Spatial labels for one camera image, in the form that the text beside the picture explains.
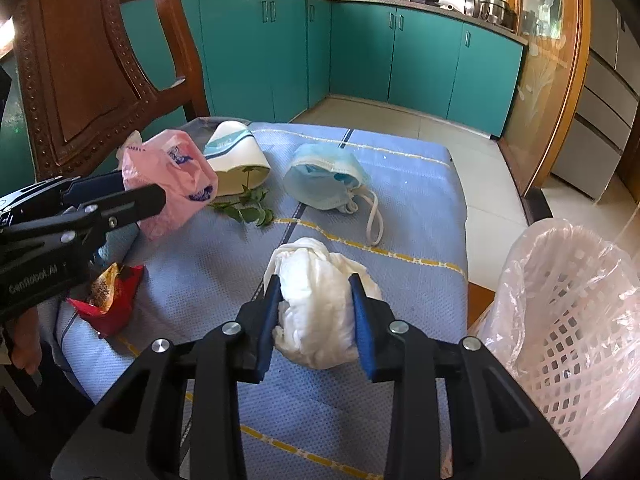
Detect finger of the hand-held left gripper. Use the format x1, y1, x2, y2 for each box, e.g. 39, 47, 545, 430
0, 172, 126, 231
0, 185, 167, 261

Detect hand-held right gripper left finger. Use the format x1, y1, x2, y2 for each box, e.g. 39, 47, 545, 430
50, 275, 286, 480

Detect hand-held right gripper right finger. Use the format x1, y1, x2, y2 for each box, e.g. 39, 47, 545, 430
347, 272, 583, 480

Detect white paper cup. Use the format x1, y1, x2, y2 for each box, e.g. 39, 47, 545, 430
202, 121, 271, 196

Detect carved wooden chair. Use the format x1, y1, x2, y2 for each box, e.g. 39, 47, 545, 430
10, 0, 211, 182

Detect person's left hand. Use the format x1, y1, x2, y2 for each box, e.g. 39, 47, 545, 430
7, 305, 44, 377

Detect steel stock pot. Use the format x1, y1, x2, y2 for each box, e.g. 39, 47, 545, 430
480, 0, 516, 28

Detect white tissue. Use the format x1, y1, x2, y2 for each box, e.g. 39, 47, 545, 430
270, 237, 383, 371

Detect blue face mask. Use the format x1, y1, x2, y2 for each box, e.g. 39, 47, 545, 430
283, 142, 385, 247

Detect white lattice waste basket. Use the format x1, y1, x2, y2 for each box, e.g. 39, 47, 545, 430
467, 218, 640, 461
520, 240, 640, 456

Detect teal kitchen cabinets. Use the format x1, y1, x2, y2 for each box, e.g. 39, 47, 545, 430
117, 0, 526, 138

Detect green leafy twig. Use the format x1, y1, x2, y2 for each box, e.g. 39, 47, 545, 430
207, 165, 275, 226

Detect red snack wrapper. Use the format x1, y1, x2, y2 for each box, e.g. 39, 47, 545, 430
66, 262, 146, 339

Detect blue woven tablecloth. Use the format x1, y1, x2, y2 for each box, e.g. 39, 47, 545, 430
50, 119, 471, 480

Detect silver refrigerator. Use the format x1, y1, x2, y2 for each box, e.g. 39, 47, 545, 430
550, 0, 640, 201

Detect pink plastic packet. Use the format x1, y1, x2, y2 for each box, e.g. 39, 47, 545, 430
116, 129, 219, 243

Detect wooden framed glass door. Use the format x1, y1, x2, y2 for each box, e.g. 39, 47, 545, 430
497, 0, 593, 196

